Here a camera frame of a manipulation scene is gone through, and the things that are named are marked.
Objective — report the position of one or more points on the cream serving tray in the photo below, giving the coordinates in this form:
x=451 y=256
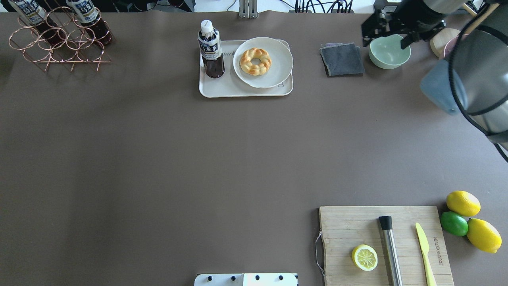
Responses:
x=230 y=85

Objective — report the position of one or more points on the tea bottle in rack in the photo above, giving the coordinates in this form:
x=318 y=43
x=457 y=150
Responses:
x=39 y=19
x=89 y=17

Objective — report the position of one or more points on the aluminium frame post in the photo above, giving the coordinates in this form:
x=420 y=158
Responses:
x=248 y=9

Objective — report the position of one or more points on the steel muddler black tip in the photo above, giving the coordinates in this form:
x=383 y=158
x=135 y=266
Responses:
x=388 y=235

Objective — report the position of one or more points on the half lemon slice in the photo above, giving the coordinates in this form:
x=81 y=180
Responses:
x=365 y=257

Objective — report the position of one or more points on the yellow lemon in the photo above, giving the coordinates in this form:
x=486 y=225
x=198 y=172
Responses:
x=483 y=235
x=463 y=203

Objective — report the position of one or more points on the white round plate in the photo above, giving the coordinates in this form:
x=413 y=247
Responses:
x=282 y=62

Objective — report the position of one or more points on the round wooden stand base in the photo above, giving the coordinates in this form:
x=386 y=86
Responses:
x=439 y=41

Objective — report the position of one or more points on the yellow lemon lower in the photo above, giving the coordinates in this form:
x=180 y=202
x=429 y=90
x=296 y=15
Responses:
x=483 y=235

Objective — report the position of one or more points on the tea bottle white cap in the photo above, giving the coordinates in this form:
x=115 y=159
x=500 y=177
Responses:
x=209 y=40

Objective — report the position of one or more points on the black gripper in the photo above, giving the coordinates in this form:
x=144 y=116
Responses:
x=421 y=16

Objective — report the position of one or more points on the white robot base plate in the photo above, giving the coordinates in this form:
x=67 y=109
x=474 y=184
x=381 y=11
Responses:
x=247 y=279

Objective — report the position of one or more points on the pink ice bowl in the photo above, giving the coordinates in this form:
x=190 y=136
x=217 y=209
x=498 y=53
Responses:
x=449 y=47

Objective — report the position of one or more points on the wooden cutting board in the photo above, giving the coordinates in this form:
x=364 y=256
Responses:
x=345 y=227

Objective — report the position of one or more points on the copper wire bottle rack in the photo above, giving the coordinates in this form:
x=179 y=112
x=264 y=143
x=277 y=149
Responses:
x=69 y=34

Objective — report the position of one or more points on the braided ring bread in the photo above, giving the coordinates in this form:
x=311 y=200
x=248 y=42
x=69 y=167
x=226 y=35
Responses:
x=255 y=62

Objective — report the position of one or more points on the yellow plastic knife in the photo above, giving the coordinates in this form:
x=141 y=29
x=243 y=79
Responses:
x=425 y=248

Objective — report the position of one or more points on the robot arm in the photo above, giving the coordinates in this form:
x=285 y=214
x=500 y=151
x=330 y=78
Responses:
x=476 y=66

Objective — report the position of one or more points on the grey folded cloth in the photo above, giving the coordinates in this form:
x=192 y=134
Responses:
x=341 y=59

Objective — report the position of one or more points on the green lime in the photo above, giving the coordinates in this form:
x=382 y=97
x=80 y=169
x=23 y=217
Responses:
x=454 y=223

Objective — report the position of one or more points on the green ceramic bowl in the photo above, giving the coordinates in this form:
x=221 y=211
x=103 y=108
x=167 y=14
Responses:
x=386 y=52

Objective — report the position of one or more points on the yellow lemon upper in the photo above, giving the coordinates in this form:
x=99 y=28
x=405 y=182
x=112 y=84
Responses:
x=463 y=203

